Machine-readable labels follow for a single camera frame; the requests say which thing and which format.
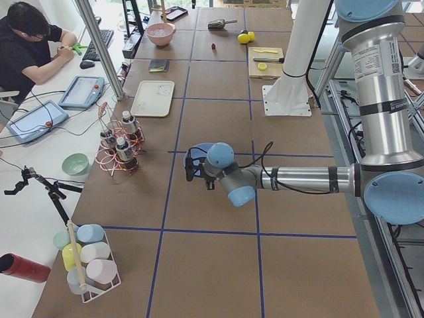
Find pink plastic cup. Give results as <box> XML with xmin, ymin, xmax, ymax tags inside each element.
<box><xmin>86</xmin><ymin>259</ymin><xmax>117</xmax><ymax>284</ymax></box>

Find red cylinder bottle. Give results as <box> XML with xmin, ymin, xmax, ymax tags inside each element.
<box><xmin>1</xmin><ymin>253</ymin><xmax>50</xmax><ymax>283</ymax></box>

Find wooden cup stand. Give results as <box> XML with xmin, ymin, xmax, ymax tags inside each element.
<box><xmin>160</xmin><ymin>0</ymin><xmax>168</xmax><ymax>23</ymax></box>

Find tea bottle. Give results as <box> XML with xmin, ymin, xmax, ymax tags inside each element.
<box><xmin>116</xmin><ymin>136</ymin><xmax>138</xmax><ymax>172</ymax></box>
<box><xmin>122</xmin><ymin>111</ymin><xmax>141</xmax><ymax>140</ymax></box>
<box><xmin>100</xmin><ymin>129</ymin><xmax>117</xmax><ymax>154</ymax></box>

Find tea bottle front left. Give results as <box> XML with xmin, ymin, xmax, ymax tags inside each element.
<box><xmin>116</xmin><ymin>136</ymin><xmax>138</xmax><ymax>172</ymax></box>

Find yellow plastic cup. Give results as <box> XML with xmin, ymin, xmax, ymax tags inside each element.
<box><xmin>62</xmin><ymin>243</ymin><xmax>76</xmax><ymax>272</ymax></box>

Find tea bottle back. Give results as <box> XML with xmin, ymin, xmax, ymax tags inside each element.
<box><xmin>100</xmin><ymin>129</ymin><xmax>117</xmax><ymax>154</ymax></box>

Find lemon half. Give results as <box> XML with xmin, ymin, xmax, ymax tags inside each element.
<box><xmin>257</xmin><ymin>62</ymin><xmax>268</xmax><ymax>71</ymax></box>

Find near teach pendant tablet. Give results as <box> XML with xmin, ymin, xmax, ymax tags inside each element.
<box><xmin>6</xmin><ymin>100</ymin><xmax>69</xmax><ymax>143</ymax></box>

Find wooden cutting board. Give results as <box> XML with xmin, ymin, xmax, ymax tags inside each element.
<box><xmin>248</xmin><ymin>47</ymin><xmax>284</xmax><ymax>79</ymax></box>

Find black computer mouse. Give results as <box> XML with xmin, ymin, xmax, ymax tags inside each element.
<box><xmin>79</xmin><ymin>60</ymin><xmax>95</xmax><ymax>70</ymax></box>

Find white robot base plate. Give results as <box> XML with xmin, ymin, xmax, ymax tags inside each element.
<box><xmin>262</xmin><ymin>78</ymin><xmax>312</xmax><ymax>117</ymax></box>

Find cream bear tray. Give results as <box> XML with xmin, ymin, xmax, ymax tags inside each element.
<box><xmin>130</xmin><ymin>80</ymin><xmax>175</xmax><ymax>117</ymax></box>

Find aluminium frame post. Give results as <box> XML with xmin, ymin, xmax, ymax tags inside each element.
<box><xmin>75</xmin><ymin>0</ymin><xmax>125</xmax><ymax>101</ymax></box>

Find metal ice scoop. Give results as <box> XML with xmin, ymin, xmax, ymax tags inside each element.
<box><xmin>207</xmin><ymin>19</ymin><xmax>238</xmax><ymax>30</ymax></box>

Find seated person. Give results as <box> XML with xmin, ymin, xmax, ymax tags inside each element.
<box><xmin>1</xmin><ymin>1</ymin><xmax>77</xmax><ymax>104</ymax></box>

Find blue plastic plate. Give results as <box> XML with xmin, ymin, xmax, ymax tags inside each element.
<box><xmin>184</xmin><ymin>142</ymin><xmax>213</xmax><ymax>182</ymax></box>

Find blue plastic cup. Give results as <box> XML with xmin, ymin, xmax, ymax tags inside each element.
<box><xmin>77</xmin><ymin>224</ymin><xmax>104</xmax><ymax>243</ymax></box>

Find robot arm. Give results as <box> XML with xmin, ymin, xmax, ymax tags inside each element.
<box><xmin>199</xmin><ymin>1</ymin><xmax>423</xmax><ymax>225</ymax></box>

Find white wire cup rack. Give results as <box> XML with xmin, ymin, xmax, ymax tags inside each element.
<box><xmin>52</xmin><ymin>220</ymin><xmax>123</xmax><ymax>304</ymax></box>

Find tea bottle right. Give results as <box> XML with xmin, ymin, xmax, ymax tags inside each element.
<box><xmin>122</xmin><ymin>111</ymin><xmax>141</xmax><ymax>140</ymax></box>

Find teach pendant tablet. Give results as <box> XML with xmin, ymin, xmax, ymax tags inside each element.
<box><xmin>58</xmin><ymin>76</ymin><xmax>105</xmax><ymax>109</ymax></box>
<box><xmin>6</xmin><ymin>100</ymin><xmax>69</xmax><ymax>143</ymax></box>

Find large yellow lemon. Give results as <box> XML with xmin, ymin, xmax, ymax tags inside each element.
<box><xmin>237</xmin><ymin>33</ymin><xmax>250</xmax><ymax>44</ymax></box>

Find white plastic cup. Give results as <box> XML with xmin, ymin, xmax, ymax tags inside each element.
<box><xmin>80</xmin><ymin>242</ymin><xmax>111</xmax><ymax>263</ymax></box>

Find steel knife handle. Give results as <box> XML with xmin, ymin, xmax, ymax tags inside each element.
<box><xmin>253</xmin><ymin>58</ymin><xmax>285</xmax><ymax>64</ymax></box>

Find green bowl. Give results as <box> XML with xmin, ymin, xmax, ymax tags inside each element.
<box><xmin>62</xmin><ymin>153</ymin><xmax>89</xmax><ymax>176</ymax></box>

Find yellow plastic knife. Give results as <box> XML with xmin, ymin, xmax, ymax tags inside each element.
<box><xmin>252</xmin><ymin>48</ymin><xmax>279</xmax><ymax>54</ymax></box>

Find grey folded cloth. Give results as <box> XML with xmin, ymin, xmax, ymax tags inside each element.
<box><xmin>148</xmin><ymin>59</ymin><xmax>170</xmax><ymax>73</ymax></box>

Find black keyboard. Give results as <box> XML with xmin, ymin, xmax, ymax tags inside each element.
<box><xmin>81</xmin><ymin>29</ymin><xmax>115</xmax><ymax>62</ymax></box>

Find far teach pendant tablet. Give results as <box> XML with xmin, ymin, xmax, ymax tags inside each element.
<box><xmin>58</xmin><ymin>76</ymin><xmax>105</xmax><ymax>109</ymax></box>

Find small yellow lemon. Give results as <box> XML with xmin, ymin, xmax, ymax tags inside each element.
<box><xmin>248</xmin><ymin>31</ymin><xmax>255</xmax><ymax>42</ymax></box>

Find black camera tripod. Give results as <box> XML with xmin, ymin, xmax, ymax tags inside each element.
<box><xmin>3</xmin><ymin>166</ymin><xmax>83</xmax><ymax>226</ymax></box>

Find copper wire bottle rack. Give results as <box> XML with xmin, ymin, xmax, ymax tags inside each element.
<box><xmin>95</xmin><ymin>102</ymin><xmax>145</xmax><ymax>176</ymax></box>

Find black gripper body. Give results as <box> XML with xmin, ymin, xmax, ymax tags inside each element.
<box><xmin>203</xmin><ymin>164</ymin><xmax>220</xmax><ymax>190</ymax></box>

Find white pedestal column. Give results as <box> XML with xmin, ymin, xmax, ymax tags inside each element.
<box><xmin>282</xmin><ymin>0</ymin><xmax>333</xmax><ymax>78</ymax></box>

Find pink bowl of ice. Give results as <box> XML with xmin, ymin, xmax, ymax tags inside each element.
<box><xmin>146</xmin><ymin>23</ymin><xmax>176</xmax><ymax>46</ymax></box>

